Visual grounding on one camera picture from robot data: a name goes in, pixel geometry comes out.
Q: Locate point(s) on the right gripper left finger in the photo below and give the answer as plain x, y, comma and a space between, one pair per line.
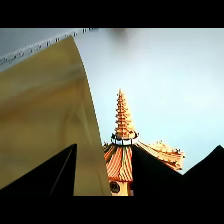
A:
50, 180

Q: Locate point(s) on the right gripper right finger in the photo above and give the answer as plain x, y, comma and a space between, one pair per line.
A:
150, 180

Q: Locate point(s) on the beige garment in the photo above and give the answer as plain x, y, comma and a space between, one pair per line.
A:
40, 116

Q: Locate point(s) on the silver frame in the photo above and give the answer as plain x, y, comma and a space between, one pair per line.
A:
36, 45

